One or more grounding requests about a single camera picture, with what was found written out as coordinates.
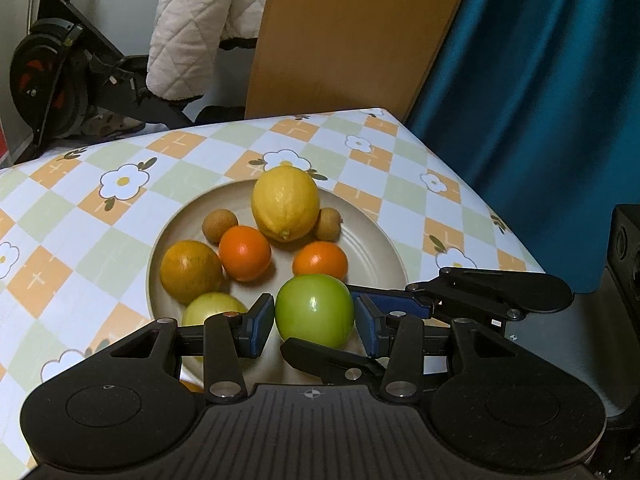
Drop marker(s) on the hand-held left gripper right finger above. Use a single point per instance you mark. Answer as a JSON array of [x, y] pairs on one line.
[[367, 332]]

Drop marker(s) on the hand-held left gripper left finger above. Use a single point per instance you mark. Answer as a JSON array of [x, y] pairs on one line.
[[261, 325]]

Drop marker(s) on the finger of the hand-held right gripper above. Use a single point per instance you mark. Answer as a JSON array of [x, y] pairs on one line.
[[325, 360], [400, 302]]

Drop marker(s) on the bright green tomato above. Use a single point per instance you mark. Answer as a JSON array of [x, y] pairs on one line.
[[314, 315]]

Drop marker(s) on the beige round plate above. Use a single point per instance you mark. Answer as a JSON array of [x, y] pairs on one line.
[[370, 240]]

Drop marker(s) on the small bright orange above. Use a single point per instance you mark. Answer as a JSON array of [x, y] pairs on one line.
[[320, 260], [245, 253]]

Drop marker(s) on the small brown kiwi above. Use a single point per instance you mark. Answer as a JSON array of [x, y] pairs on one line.
[[219, 225], [328, 223]]

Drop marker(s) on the yellow lemon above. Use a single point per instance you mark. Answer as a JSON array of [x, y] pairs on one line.
[[285, 203]]

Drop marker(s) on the blue curtain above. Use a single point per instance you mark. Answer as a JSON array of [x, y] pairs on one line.
[[525, 85]]

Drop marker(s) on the checked floral tablecloth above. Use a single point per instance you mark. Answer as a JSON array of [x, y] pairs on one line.
[[75, 220]]

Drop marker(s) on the spotted slipper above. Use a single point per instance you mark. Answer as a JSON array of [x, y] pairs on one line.
[[112, 124]]

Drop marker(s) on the wooden board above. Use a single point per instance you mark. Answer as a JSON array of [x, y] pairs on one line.
[[350, 35]]

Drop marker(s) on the white quilted blanket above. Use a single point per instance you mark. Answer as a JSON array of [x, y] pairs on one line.
[[195, 35]]

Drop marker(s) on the red printed backdrop cloth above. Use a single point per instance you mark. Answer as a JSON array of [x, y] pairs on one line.
[[3, 146]]

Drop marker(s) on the black exercise bike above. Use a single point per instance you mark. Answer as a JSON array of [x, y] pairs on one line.
[[45, 75]]

